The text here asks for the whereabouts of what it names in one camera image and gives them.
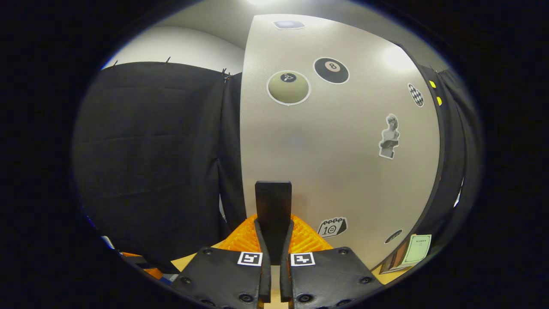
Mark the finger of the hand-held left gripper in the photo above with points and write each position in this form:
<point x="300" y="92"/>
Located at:
<point x="150" y="271"/>

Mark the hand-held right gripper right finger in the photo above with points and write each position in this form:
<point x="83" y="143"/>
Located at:
<point x="286" y="274"/>

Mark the black backdrop cloth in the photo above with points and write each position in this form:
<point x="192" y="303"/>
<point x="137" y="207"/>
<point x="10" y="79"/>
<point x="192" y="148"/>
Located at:
<point x="150" y="150"/>

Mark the beige cabinet door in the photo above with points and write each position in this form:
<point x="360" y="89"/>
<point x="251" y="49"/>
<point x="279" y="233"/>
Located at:
<point x="334" y="150"/>

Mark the brown book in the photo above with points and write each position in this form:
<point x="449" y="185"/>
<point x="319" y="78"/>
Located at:
<point x="392" y="261"/>

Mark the pale green book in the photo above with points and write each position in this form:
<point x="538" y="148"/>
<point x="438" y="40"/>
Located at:
<point x="418" y="249"/>

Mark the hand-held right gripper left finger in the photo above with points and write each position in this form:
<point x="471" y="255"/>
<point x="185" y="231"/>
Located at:
<point x="263" y="266"/>

